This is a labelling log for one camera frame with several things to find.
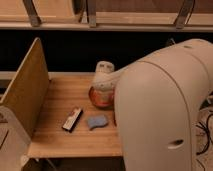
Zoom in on blue sponge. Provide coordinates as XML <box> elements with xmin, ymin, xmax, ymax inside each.
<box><xmin>87</xmin><ymin>115</ymin><xmax>108</xmax><ymax>130</ymax></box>

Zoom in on middle metal shelf bracket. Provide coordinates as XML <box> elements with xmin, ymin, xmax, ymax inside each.
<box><xmin>86</xmin><ymin>0</ymin><xmax>96</xmax><ymax>28</ymax></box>

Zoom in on left wooden side panel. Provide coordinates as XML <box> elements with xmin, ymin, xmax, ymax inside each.
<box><xmin>0</xmin><ymin>38</ymin><xmax>49</xmax><ymax>140</ymax></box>

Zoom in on right metal shelf bracket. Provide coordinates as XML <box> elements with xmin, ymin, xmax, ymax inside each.
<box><xmin>174</xmin><ymin>0</ymin><xmax>195</xmax><ymax>29</ymax></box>

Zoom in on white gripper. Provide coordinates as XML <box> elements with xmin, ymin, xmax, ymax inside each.
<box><xmin>92</xmin><ymin>61</ymin><xmax>127</xmax><ymax>98</ymax></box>

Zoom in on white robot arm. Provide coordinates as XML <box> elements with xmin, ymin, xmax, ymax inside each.
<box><xmin>92</xmin><ymin>39</ymin><xmax>213</xmax><ymax>171</ymax></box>

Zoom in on black cables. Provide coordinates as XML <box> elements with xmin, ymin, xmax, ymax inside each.
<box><xmin>195</xmin><ymin>111</ymin><xmax>213</xmax><ymax>171</ymax></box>

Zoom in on metal shelf bracket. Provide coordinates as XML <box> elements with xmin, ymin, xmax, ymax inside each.
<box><xmin>86</xmin><ymin>0</ymin><xmax>96</xmax><ymax>28</ymax></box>
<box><xmin>22</xmin><ymin>0</ymin><xmax>41</xmax><ymax>27</ymax></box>
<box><xmin>174</xmin><ymin>0</ymin><xmax>195</xmax><ymax>29</ymax></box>

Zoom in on left metal shelf bracket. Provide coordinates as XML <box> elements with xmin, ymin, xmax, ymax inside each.
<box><xmin>22</xmin><ymin>0</ymin><xmax>41</xmax><ymax>27</ymax></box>

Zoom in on red round bowl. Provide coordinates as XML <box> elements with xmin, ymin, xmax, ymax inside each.
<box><xmin>88</xmin><ymin>87</ymin><xmax>114</xmax><ymax>108</ymax></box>

